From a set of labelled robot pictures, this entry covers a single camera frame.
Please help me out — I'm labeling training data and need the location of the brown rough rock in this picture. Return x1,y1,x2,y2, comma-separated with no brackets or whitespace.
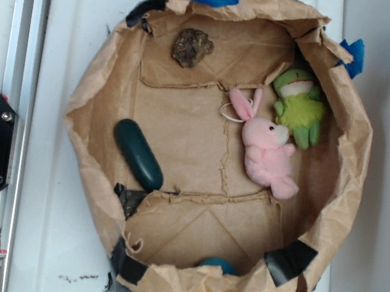
172,28,215,68

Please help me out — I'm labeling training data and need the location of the dark green oblong capsule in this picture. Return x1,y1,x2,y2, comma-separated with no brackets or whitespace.
113,118,164,192

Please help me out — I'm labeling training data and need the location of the pink plush bunny toy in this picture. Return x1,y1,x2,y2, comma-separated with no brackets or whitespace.
229,88,299,200

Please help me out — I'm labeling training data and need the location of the green plush frog toy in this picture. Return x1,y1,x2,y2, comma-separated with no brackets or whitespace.
272,68,327,150

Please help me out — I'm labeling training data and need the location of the blue ball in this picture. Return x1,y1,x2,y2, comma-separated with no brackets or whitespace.
199,257,238,276

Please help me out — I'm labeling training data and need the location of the brown paper bag container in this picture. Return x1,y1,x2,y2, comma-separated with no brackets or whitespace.
64,0,373,292

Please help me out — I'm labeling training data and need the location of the white plastic tray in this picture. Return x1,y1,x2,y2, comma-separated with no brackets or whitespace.
7,0,344,292

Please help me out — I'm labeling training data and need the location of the aluminium extrusion rail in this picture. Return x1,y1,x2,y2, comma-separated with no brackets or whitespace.
0,0,50,292

